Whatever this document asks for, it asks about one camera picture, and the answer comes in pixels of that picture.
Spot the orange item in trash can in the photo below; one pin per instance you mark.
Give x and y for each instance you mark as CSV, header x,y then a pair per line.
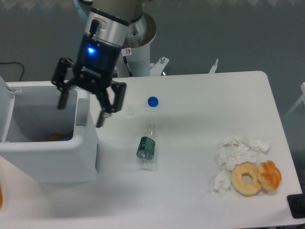
x,y
54,137

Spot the white frame at right edge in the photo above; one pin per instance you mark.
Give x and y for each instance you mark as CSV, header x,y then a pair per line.
x,y
300,100

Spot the small crumpled white tissue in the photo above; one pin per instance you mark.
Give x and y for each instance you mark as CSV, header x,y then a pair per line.
x,y
221,183

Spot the black device at table corner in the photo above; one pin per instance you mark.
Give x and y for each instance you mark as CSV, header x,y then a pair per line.
x,y
296,204

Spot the blue bottle cap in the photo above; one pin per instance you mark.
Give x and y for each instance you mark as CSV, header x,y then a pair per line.
x,y
153,101

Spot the white bottle cap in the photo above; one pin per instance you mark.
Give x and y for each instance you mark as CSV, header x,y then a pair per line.
x,y
130,111

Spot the orange glazed twisted pastry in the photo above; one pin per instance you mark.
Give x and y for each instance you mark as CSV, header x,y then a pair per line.
x,y
268,175

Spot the orange object at left edge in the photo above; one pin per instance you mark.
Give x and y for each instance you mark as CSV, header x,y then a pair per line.
x,y
1,197

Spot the white trash can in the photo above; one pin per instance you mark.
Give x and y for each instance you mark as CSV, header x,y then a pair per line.
x,y
29,114

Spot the green label plastic bottle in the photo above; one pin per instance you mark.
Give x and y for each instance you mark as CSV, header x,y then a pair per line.
x,y
146,148

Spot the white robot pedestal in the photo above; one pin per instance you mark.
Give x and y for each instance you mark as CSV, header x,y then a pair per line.
x,y
134,60

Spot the plain ring donut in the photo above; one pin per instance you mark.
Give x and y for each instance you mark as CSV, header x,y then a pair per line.
x,y
244,179

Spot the white table frame bracket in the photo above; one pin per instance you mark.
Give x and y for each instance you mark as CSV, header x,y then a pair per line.
x,y
156,69

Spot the blue label plastic bottle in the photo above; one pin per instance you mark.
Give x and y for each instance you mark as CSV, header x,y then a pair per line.
x,y
65,137

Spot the large crumpled white tissue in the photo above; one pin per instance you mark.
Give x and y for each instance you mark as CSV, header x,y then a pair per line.
x,y
235,150

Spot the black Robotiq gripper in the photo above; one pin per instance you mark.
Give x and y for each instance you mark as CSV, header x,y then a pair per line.
x,y
92,72

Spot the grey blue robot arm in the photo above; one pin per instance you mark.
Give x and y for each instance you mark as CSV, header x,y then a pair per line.
x,y
108,21

